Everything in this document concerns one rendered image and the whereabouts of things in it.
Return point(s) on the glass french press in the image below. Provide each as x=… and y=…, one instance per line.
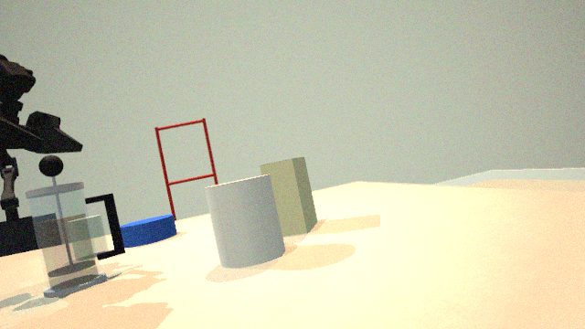
x=63, y=232

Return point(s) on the blue short cylinder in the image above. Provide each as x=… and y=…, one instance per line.
x=148, y=231

